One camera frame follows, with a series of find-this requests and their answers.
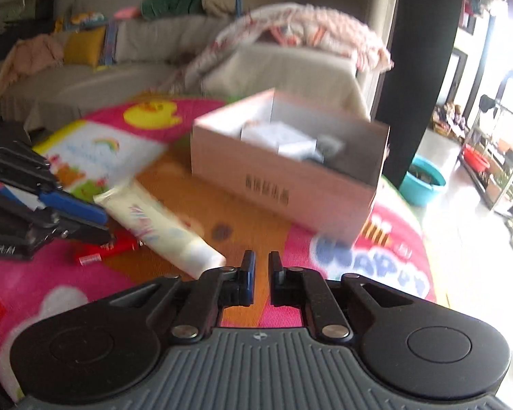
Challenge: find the white power adapter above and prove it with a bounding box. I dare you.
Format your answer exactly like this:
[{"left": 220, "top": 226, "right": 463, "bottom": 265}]
[{"left": 240, "top": 121, "right": 321, "bottom": 160}]

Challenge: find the green plush toy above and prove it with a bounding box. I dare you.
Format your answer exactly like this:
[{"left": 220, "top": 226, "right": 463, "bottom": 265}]
[{"left": 141, "top": 0, "right": 205, "bottom": 21}]

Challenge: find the beige sofa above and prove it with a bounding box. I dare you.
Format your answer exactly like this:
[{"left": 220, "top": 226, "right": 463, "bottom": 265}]
[{"left": 0, "top": 16, "right": 369, "bottom": 132}]

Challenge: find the pink patterned blanket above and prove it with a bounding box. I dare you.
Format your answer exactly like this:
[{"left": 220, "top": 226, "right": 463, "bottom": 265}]
[{"left": 154, "top": 3, "right": 394, "bottom": 94}]

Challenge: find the red plastic basin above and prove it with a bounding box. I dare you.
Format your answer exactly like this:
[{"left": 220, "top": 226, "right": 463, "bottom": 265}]
[{"left": 462, "top": 145, "right": 490, "bottom": 173}]

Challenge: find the pink cardboard box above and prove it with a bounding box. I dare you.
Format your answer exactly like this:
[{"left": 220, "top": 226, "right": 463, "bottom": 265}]
[{"left": 190, "top": 90, "right": 389, "bottom": 244}]

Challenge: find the yellow cushion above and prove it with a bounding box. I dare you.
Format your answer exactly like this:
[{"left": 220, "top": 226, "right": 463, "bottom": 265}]
[{"left": 64, "top": 27, "right": 106, "bottom": 68}]

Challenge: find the black hair dryer nozzle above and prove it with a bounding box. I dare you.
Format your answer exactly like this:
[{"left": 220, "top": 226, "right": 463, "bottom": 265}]
[{"left": 303, "top": 134, "right": 345, "bottom": 165}]

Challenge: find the white cream tube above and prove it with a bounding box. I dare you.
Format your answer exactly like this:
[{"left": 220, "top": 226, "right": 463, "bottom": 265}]
[{"left": 93, "top": 180, "right": 226, "bottom": 278}]

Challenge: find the metal shelf rack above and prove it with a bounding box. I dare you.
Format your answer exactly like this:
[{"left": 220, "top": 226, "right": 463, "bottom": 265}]
[{"left": 459, "top": 71, "right": 513, "bottom": 218}]

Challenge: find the teal plastic basin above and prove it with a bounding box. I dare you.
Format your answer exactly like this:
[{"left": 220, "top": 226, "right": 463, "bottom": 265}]
[{"left": 399, "top": 154, "right": 447, "bottom": 206}]

